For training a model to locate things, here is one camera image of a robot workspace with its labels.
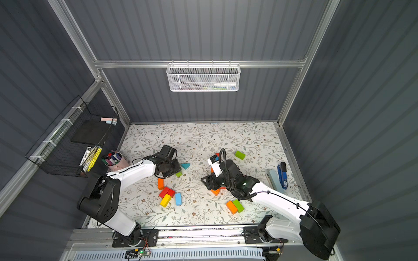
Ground red small block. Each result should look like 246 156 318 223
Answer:
167 189 176 198

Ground red long block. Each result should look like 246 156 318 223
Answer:
159 187 170 199

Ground light blue block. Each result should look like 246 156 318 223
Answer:
175 192 182 206

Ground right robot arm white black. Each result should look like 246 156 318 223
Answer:
201 155 341 260

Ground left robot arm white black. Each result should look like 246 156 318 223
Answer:
77 145 181 237

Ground green block bottom pair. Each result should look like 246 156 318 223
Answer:
233 200 244 213

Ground orange block bottom pair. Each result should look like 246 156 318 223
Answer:
226 201 238 214

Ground orange block centre low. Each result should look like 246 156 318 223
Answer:
211 189 221 196

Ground yellow block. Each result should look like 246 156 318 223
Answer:
160 194 172 208

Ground blue stapler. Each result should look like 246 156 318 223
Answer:
278 162 288 190

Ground pink pen cup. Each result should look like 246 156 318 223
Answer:
101 151 130 171

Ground yellow highlighter pack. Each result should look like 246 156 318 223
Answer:
83 146 102 172

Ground black notebook in basket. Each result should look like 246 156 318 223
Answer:
70 120 115 145

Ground small circuit board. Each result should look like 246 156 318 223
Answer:
123 249 151 261

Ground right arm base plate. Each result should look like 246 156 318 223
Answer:
241 226 288 244

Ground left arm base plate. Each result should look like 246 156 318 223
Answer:
112 228 159 248

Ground white wire mesh basket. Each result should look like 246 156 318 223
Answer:
166 64 241 92

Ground black wire mesh basket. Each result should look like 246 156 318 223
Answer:
26 97 119 178

